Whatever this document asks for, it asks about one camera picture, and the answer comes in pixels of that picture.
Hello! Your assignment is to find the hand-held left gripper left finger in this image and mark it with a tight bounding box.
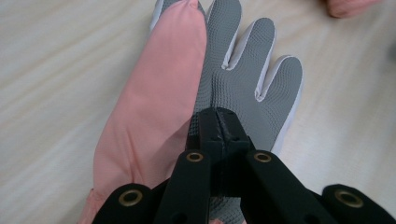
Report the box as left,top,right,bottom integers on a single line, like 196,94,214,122
152,106,226,224

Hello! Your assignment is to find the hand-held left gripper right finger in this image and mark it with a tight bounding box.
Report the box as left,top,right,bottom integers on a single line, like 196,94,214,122
216,106,340,224

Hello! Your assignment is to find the pink printed ski glove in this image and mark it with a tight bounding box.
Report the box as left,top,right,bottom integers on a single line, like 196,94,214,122
325,0,385,19

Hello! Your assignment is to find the pink glove with grey palm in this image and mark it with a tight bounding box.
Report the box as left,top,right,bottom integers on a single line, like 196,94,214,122
77,0,304,224

